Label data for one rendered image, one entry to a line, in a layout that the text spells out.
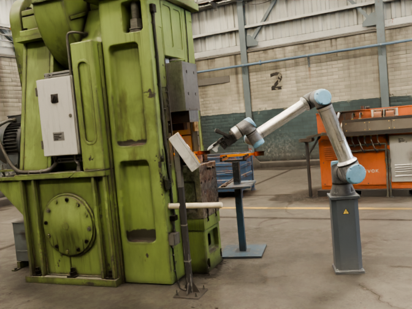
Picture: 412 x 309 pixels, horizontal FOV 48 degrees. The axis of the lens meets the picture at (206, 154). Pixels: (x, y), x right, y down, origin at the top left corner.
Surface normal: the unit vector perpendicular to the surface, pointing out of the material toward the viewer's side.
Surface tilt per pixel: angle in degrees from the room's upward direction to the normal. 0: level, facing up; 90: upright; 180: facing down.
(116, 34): 89
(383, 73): 90
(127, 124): 89
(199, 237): 89
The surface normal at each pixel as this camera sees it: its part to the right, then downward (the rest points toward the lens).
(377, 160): -0.47, 0.10
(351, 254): -0.14, 0.07
